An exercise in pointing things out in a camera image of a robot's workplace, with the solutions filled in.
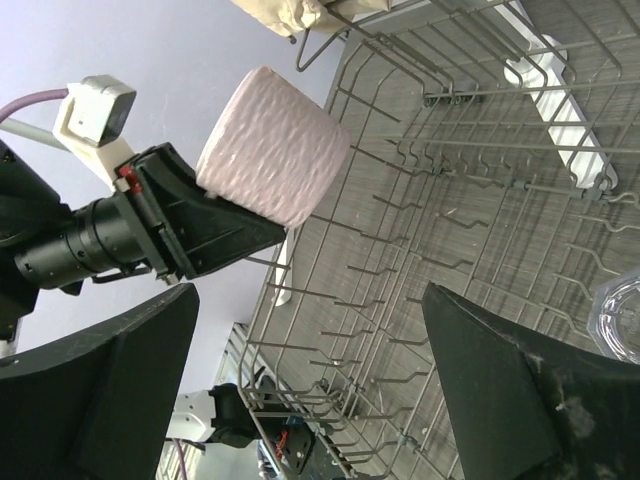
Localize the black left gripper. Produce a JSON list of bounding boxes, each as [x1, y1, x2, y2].
[[113, 143, 285, 285]]

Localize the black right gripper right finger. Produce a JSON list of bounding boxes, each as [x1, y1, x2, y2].
[[421, 283, 639, 479]]

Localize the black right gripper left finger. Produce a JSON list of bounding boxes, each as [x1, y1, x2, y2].
[[1, 283, 200, 479]]

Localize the lilac ceramic mug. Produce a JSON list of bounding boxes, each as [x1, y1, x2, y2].
[[196, 66, 350, 229]]

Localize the clear faceted glass cup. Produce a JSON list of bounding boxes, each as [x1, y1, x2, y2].
[[587, 267, 639, 364]]

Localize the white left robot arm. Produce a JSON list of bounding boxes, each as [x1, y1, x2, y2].
[[1, 143, 285, 479]]

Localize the beige cloth on hanger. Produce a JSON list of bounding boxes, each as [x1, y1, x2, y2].
[[232, 0, 393, 37]]

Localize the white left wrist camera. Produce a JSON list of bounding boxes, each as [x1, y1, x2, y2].
[[52, 75, 137, 187]]

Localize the grey wire dish rack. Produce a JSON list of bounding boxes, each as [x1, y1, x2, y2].
[[239, 1, 639, 479]]

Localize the white clothes rail stand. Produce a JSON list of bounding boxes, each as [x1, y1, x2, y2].
[[1, 1, 618, 190]]

